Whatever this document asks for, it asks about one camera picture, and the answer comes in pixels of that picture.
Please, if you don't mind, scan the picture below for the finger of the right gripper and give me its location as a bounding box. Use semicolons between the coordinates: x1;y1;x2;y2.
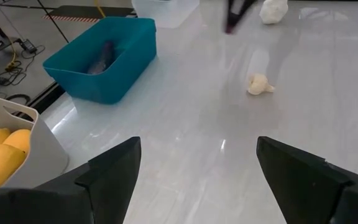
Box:
224;0;234;32
232;0;257;30

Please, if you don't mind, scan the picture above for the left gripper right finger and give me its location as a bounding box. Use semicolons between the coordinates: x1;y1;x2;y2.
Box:
255;136;358;224

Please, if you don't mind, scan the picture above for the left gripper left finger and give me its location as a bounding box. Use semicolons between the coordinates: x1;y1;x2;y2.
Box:
0;136;142;224

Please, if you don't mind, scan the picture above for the white cloth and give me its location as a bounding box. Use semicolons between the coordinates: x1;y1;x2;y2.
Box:
259;0;289;25

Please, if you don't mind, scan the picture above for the white garlic bulb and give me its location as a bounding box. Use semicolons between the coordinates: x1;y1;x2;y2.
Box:
247;73;275;96

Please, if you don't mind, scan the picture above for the orange mango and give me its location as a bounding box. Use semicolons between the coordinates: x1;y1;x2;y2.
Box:
2;129;32;155

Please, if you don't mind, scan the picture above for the long purple eggplant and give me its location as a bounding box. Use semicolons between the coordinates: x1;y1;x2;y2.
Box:
87;40;116;75

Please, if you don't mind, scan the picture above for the clear plastic basket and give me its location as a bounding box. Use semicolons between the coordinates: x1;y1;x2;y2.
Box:
131;0;200;29

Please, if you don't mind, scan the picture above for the grey-white plastic basket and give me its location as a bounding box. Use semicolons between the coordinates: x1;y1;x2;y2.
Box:
0;92;70;189

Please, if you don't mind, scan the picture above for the teal plastic basket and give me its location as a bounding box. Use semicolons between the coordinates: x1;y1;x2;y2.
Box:
42;16;158;105

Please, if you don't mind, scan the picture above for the small hazard-striped floor mat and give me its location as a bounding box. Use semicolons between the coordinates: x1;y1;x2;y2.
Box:
42;5;137;24

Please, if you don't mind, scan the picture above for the black power adapter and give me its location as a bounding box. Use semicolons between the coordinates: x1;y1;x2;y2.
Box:
19;39;39;54

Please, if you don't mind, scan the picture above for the black table frame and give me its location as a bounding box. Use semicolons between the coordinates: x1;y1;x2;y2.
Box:
12;81;67;122

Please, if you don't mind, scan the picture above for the coiled black cable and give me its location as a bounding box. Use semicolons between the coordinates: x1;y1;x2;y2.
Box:
4;93;31;106

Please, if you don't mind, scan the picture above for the yellow floor cable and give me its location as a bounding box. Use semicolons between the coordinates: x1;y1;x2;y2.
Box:
93;0;107;18

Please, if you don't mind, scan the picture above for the tangled black floor cable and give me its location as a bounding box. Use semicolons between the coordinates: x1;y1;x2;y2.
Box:
0;45;47;91

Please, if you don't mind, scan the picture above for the thin yellow wire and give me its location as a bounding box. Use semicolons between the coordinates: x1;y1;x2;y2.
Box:
5;39;19;72

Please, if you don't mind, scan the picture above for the straight black floor cable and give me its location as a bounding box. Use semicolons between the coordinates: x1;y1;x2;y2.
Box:
35;0;70;44

